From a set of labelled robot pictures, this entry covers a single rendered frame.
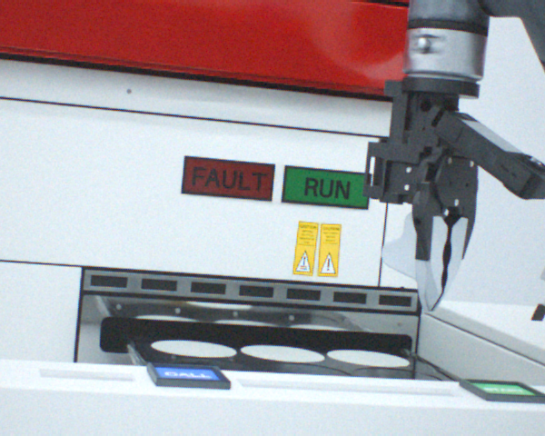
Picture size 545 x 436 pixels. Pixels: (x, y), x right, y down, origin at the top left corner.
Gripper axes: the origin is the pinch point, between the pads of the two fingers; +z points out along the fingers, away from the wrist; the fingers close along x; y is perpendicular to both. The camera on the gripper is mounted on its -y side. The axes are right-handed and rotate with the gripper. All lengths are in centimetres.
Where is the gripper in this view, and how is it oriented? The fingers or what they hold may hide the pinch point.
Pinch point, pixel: (437, 299)
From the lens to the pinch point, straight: 106.6
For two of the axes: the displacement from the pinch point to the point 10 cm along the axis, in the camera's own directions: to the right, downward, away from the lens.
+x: -6.3, -0.2, -7.8
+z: -1.0, 9.9, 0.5
